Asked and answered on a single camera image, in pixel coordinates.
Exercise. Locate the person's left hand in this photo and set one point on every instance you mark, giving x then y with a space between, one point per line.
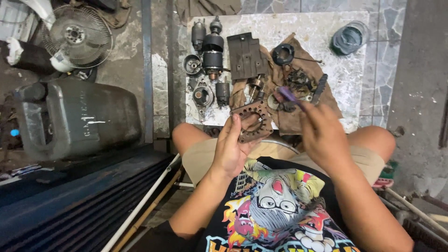
229 154

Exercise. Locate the person's right hand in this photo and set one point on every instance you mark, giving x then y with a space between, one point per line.
327 140

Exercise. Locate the person's right fingers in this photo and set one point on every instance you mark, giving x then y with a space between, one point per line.
311 120

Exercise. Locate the purple toothbrush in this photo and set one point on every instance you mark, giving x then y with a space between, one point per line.
288 95

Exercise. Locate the brown rag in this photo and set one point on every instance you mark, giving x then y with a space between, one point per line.
297 119

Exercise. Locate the black flat bar tool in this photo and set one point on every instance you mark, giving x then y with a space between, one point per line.
320 87

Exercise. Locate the pile of small greasy parts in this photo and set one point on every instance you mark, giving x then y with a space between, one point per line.
299 81

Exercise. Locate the round metal washer disc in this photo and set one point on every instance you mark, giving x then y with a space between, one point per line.
272 102

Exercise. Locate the white marble slab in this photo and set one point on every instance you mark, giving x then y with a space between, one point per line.
325 70

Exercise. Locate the thin metal rod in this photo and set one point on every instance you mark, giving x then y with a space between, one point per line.
308 60

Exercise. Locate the person's right leg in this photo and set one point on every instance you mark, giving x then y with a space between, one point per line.
372 140

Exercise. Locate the person's leg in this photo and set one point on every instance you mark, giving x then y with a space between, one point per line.
372 140
189 134

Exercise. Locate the pinion gear shaft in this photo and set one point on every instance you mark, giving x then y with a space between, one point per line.
256 85

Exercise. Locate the clear plastic tub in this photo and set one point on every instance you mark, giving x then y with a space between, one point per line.
350 36

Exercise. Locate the black metal cover plate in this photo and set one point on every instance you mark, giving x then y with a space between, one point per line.
245 56

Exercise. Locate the small black cylinder part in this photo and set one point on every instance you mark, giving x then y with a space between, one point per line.
222 93

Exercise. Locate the person's black printed shirt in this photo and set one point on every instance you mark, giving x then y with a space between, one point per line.
280 210

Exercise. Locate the pink plastic object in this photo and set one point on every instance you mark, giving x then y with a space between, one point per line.
383 183

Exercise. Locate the grey starter nose housing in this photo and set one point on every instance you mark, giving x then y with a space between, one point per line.
203 96

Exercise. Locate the person's beige shorts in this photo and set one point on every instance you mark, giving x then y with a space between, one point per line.
197 157

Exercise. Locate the black starter motor armature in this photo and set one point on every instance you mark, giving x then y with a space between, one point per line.
212 52

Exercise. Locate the person's left leg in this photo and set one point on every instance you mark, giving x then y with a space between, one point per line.
189 134

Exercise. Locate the round metal end cap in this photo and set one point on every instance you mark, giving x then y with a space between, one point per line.
192 64

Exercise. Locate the bundle of wooden sticks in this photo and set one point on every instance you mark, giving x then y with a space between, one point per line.
416 213

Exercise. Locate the dark starter solenoid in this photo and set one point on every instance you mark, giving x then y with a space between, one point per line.
198 35

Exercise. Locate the dirty brown cloth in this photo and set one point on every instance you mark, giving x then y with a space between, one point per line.
206 8

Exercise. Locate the bamboo stick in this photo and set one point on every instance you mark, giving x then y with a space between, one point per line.
150 210

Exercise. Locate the white plastic pipe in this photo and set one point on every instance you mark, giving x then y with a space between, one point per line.
140 206

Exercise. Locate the dark plastic jerry can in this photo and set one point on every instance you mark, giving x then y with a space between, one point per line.
80 119

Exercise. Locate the white electric fan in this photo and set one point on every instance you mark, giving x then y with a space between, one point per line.
75 35

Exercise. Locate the blue metal shutter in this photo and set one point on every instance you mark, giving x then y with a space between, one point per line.
70 206

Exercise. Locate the black bundle with white cloth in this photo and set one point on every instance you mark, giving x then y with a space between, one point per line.
28 56

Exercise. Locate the white appliance casing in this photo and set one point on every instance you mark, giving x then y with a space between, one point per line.
15 19

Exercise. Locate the blue metal post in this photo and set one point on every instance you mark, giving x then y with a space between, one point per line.
147 70

